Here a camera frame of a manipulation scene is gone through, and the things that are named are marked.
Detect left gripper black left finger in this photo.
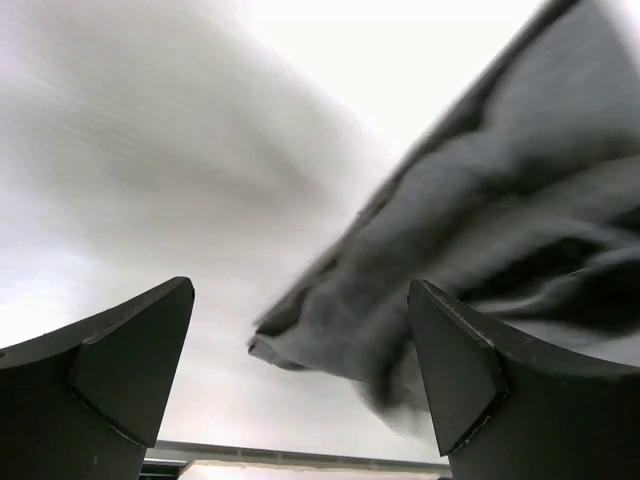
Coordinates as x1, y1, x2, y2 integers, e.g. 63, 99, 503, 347
1, 277, 195, 480

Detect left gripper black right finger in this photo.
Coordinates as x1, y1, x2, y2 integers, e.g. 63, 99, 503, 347
408, 281, 639, 480

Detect grey shorts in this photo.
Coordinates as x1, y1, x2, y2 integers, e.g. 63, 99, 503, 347
248, 1, 639, 431

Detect aluminium front rail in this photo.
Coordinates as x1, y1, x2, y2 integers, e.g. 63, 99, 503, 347
145, 440, 451, 476

